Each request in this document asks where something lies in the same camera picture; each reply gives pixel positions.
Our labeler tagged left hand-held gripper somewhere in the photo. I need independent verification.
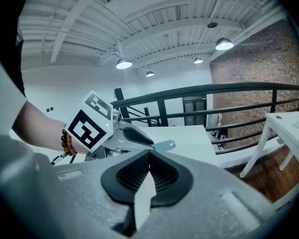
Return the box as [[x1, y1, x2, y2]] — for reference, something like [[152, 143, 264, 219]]
[[64, 90, 176, 163]]

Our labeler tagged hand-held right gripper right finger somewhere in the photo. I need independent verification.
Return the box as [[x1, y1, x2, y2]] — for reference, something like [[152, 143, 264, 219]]
[[136, 149, 276, 239]]

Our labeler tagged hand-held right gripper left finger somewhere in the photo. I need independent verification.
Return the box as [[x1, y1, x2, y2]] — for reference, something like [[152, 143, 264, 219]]
[[34, 149, 150, 239]]

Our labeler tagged person's left forearm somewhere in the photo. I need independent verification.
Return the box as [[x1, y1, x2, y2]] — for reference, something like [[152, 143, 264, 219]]
[[11, 100, 88, 155]]

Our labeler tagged dark double door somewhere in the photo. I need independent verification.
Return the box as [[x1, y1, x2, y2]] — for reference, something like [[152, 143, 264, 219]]
[[182, 96, 207, 127]]

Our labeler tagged large pendant lamp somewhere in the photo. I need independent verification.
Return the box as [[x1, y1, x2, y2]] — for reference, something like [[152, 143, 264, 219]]
[[116, 57, 133, 70], [215, 37, 234, 51]]

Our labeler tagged black metal railing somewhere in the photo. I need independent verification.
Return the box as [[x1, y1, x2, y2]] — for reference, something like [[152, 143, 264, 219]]
[[111, 82, 299, 155]]

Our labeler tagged white table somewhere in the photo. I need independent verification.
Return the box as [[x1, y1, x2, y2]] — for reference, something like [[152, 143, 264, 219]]
[[239, 111, 299, 179]]

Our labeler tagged person's black shirt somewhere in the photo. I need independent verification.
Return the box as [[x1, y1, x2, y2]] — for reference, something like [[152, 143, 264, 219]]
[[14, 25, 27, 97]]

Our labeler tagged brown bead bracelet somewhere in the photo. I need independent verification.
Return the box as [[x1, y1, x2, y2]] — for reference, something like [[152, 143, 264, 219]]
[[61, 128, 78, 157]]

